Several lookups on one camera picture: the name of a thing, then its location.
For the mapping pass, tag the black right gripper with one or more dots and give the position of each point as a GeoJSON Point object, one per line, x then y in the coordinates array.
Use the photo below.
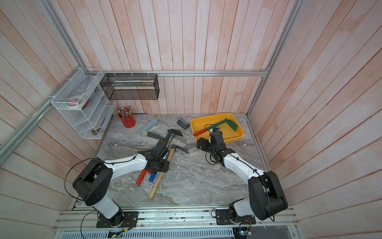
{"type": "Point", "coordinates": [206, 143]}

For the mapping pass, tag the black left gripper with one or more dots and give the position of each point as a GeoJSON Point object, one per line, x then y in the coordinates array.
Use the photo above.
{"type": "Point", "coordinates": [165, 169]}

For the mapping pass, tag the wooden handle hoe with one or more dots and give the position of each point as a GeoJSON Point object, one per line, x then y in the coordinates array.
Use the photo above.
{"type": "Point", "coordinates": [161, 174]}

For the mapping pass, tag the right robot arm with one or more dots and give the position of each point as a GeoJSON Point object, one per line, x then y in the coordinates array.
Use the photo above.
{"type": "Point", "coordinates": [266, 196]}

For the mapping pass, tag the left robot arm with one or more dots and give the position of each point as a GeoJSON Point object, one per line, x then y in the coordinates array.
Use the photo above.
{"type": "Point", "coordinates": [93, 182]}

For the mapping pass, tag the speckled hoe outer red grip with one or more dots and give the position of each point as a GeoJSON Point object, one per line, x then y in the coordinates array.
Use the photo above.
{"type": "Point", "coordinates": [151, 172]}

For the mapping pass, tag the light blue stapler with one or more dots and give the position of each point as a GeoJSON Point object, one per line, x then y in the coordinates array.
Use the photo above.
{"type": "Point", "coordinates": [153, 124]}

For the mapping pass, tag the red metal pencil cup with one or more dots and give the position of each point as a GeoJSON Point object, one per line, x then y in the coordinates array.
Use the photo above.
{"type": "Point", "coordinates": [129, 121]}

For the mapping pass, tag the tape roll on shelf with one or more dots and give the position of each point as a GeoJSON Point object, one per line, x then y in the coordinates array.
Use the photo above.
{"type": "Point", "coordinates": [75, 102]}

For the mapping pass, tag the black wire mesh basket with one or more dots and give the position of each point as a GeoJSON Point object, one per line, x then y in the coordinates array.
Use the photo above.
{"type": "Point", "coordinates": [130, 86]}

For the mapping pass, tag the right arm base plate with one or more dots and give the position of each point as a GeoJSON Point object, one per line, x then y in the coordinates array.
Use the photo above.
{"type": "Point", "coordinates": [229, 217]}

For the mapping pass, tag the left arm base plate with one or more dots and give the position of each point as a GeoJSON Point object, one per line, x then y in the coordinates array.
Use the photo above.
{"type": "Point", "coordinates": [120, 220]}

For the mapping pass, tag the white wire mesh shelf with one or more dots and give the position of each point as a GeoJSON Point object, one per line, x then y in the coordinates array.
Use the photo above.
{"type": "Point", "coordinates": [84, 104]}

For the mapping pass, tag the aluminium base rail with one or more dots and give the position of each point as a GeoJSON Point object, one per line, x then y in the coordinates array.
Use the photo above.
{"type": "Point", "coordinates": [169, 217]}

